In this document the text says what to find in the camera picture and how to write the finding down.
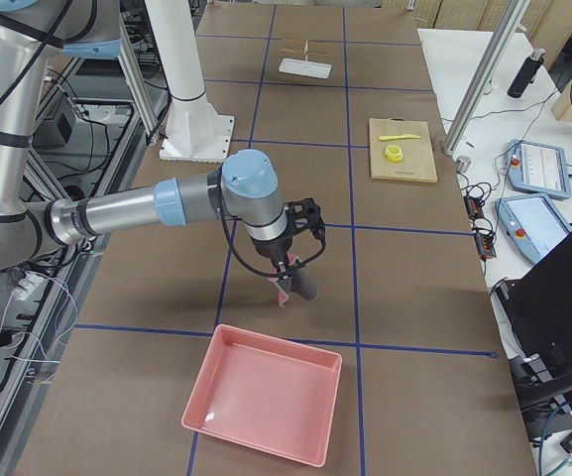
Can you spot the wooden chopstick pair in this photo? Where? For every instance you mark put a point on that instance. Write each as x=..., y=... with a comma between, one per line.
x=300, y=47

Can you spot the aluminium frame post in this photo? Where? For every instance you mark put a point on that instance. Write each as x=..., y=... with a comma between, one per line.
x=490, y=59

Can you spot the yellow plastic knife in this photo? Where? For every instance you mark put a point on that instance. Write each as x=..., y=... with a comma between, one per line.
x=398, y=137

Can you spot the black water bottle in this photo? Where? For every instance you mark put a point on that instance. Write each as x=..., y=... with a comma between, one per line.
x=526, y=73

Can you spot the pink and grey cloth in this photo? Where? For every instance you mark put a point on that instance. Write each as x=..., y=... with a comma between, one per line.
x=299, y=283

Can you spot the pink plastic tray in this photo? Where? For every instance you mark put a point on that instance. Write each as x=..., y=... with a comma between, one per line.
x=266, y=393

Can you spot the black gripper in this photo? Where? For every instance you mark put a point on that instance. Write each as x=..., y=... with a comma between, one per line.
x=272, y=250

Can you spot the lower blue teach pendant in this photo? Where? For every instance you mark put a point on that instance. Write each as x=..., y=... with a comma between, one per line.
x=534, y=224

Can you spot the bamboo cutting board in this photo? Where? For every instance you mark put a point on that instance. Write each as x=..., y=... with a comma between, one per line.
x=418, y=161

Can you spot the upper blue teach pendant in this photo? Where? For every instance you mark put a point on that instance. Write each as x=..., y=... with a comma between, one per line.
x=535, y=167

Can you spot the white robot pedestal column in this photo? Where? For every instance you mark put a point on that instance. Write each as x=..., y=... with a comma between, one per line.
x=194, y=130

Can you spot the yellow lemon slices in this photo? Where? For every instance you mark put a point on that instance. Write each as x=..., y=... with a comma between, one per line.
x=393, y=153

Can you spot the white rectangular plate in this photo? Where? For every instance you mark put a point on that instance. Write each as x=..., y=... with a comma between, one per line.
x=306, y=68

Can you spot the blue teach pendant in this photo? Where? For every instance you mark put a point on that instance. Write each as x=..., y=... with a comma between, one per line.
x=535, y=167
x=534, y=224

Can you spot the black laptop monitor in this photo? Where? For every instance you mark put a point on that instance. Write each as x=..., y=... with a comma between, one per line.
x=539, y=309

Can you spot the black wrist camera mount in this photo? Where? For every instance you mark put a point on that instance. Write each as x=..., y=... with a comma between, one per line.
x=304, y=215

